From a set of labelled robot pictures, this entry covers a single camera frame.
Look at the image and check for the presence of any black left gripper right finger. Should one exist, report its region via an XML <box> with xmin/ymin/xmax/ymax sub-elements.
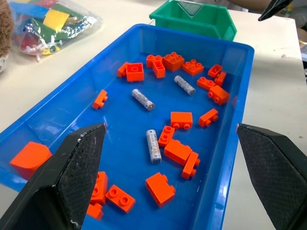
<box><xmin>236</xmin><ymin>123</ymin><xmax>307</xmax><ymax>230</ymax></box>

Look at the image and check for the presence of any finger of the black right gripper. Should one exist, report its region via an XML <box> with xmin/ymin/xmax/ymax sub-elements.
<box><xmin>258</xmin><ymin>0</ymin><xmax>289</xmax><ymax>22</ymax></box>

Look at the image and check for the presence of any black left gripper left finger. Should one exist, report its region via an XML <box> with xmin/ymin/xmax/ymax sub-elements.
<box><xmin>0</xmin><ymin>123</ymin><xmax>108</xmax><ymax>230</ymax></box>

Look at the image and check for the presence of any green plastic bin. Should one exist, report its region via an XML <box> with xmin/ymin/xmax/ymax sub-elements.
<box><xmin>149</xmin><ymin>0</ymin><xmax>237</xmax><ymax>42</ymax></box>

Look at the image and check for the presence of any clear bag of colourful items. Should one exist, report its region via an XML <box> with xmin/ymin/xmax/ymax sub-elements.
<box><xmin>9</xmin><ymin>0</ymin><xmax>98</xmax><ymax>63</ymax></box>

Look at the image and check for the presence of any large curved orange block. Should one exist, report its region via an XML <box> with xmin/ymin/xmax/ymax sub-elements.
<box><xmin>9</xmin><ymin>141</ymin><xmax>53</xmax><ymax>181</ymax></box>

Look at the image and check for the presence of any blue plastic tray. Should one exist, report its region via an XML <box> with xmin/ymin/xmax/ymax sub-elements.
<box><xmin>0</xmin><ymin>23</ymin><xmax>255</xmax><ymax>230</ymax></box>

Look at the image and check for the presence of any silver AA battery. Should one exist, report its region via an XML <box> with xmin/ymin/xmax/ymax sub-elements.
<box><xmin>131</xmin><ymin>89</ymin><xmax>155</xmax><ymax>112</ymax></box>
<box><xmin>174</xmin><ymin>75</ymin><xmax>196</xmax><ymax>96</ymax></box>
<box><xmin>145</xmin><ymin>129</ymin><xmax>163</xmax><ymax>165</ymax></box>

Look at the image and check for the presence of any red 2x2 building brick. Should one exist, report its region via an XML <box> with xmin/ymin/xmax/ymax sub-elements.
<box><xmin>162</xmin><ymin>51</ymin><xmax>185</xmax><ymax>72</ymax></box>

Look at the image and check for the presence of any upside-down orange toy brick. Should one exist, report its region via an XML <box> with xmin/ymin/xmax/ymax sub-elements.
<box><xmin>125</xmin><ymin>62</ymin><xmax>145</xmax><ymax>83</ymax></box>

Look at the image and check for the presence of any brown furry toy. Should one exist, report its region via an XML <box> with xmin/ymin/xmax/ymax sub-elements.
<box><xmin>0</xmin><ymin>0</ymin><xmax>15</xmax><ymax>57</ymax></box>

